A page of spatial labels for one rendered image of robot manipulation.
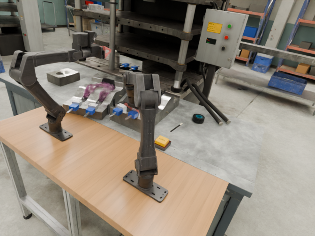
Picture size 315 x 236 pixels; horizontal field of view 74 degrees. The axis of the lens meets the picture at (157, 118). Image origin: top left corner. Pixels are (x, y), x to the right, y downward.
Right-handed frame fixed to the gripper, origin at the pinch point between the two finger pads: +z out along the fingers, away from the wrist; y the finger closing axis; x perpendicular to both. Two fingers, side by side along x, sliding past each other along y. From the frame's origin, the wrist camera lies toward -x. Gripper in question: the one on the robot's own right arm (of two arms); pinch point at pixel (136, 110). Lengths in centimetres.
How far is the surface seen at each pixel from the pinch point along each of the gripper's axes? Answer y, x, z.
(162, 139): -21.0, 7.3, 5.7
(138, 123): -3.3, 4.6, 5.6
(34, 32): 386, -162, 140
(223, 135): -49, -22, 23
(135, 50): 55, -76, 27
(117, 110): 9.9, 4.7, 0.8
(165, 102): -7.1, -21.2, 12.0
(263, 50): -49, -311, 151
